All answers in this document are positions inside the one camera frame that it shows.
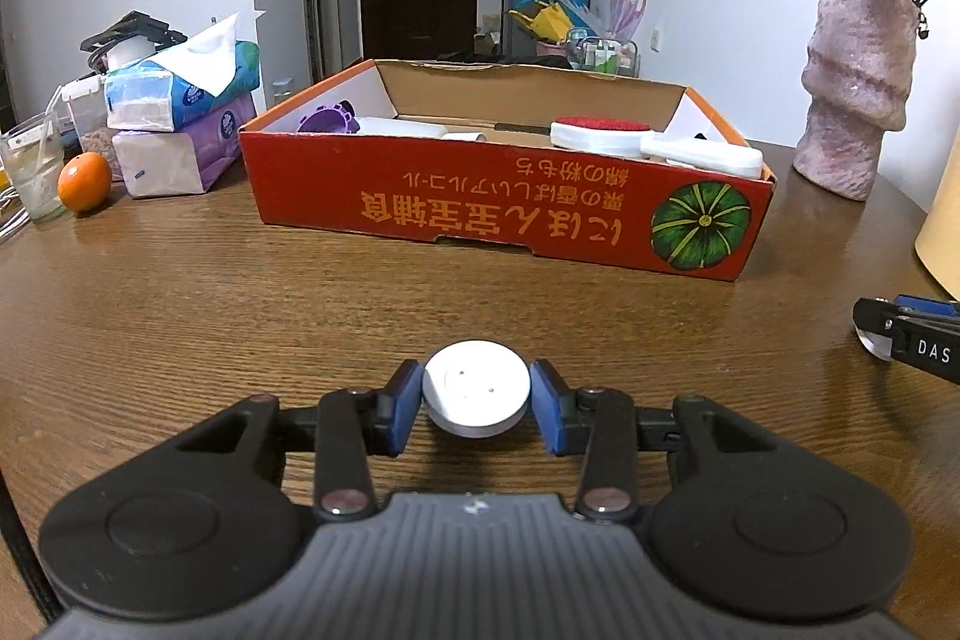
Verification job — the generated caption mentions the purple tissue pack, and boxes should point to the purple tissue pack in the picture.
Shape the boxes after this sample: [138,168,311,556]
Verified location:
[112,94,256,198]

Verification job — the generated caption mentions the metal trolley rack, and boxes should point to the metal trolley rack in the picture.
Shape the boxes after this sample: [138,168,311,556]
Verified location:
[565,28,640,78]

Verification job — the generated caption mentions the orange fruit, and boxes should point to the orange fruit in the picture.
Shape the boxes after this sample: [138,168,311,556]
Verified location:
[57,152,112,213]

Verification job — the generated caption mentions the pink textured vase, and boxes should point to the pink textured vase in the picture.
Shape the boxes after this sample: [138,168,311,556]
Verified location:
[793,0,919,202]

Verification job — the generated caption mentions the clear food container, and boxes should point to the clear food container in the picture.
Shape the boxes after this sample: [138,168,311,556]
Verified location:
[60,74,122,182]

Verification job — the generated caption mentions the red cardboard box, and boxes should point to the red cardboard box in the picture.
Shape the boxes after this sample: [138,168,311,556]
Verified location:
[239,60,775,281]

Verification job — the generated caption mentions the cream thermos jug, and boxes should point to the cream thermos jug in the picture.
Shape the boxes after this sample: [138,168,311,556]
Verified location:
[914,136,960,301]

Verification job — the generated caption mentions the blue tissue pack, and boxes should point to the blue tissue pack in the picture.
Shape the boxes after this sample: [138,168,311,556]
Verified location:
[104,13,260,133]

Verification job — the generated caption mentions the clear glass cup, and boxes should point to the clear glass cup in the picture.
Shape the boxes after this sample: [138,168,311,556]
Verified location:
[2,112,64,223]

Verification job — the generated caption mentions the white round cap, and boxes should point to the white round cap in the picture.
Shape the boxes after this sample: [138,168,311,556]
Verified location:
[421,339,532,438]

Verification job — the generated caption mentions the red white lint brush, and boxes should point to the red white lint brush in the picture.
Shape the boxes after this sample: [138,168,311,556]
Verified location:
[550,119,765,179]

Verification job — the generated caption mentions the purple round lid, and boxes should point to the purple round lid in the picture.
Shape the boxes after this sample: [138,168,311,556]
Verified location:
[296,101,359,135]

